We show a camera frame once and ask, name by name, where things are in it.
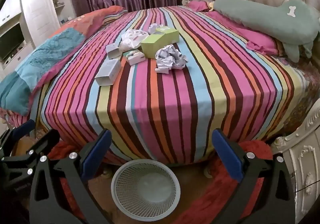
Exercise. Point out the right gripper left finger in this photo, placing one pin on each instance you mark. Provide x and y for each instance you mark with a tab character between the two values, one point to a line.
47	199

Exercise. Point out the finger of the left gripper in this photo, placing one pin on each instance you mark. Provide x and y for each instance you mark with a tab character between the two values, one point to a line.
44	145
22	130

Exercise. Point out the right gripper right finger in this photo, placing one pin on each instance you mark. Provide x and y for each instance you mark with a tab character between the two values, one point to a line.
275	202

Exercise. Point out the large grey cardboard box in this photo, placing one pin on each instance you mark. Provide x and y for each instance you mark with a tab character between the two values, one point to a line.
108	72

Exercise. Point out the small grey cardboard box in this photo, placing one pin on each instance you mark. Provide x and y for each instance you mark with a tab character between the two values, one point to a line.
113	51

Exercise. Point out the green tissue packet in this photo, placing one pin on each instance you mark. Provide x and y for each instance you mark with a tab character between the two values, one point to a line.
134	56

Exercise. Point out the white plastic bag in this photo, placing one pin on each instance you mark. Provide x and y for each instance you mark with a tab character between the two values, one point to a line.
132	39

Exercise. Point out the green carton box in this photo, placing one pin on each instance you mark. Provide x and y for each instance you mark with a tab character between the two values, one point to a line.
151	44

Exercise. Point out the paper ball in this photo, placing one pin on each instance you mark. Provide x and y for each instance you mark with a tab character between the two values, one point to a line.
168	58
155	28

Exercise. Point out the green cleansing oil box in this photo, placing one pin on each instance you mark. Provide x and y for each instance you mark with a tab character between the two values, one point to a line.
169	35

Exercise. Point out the teal orange folded quilt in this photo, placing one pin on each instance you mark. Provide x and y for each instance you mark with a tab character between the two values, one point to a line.
19	87

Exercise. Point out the ornate white bed footboard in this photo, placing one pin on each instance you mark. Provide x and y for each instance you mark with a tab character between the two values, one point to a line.
300	151

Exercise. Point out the red fluffy rug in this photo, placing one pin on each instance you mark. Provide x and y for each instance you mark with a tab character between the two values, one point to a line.
201	197

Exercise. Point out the black television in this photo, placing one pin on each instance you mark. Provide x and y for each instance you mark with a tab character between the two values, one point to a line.
10	41

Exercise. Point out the white mesh waste basket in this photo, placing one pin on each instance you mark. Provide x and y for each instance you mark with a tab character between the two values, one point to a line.
145	190

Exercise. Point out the white wardrobe cabinet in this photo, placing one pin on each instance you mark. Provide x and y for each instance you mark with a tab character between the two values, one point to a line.
38	20

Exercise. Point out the striped colourful bed sheet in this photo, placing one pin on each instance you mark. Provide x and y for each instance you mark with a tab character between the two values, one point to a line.
169	117

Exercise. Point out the pink pillow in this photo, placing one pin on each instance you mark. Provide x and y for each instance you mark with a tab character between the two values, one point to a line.
256	41

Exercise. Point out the green long plush pillow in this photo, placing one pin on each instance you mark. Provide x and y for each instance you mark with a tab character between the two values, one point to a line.
293	23

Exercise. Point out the yellow plush toy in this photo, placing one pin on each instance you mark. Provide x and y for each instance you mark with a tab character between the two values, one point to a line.
211	6

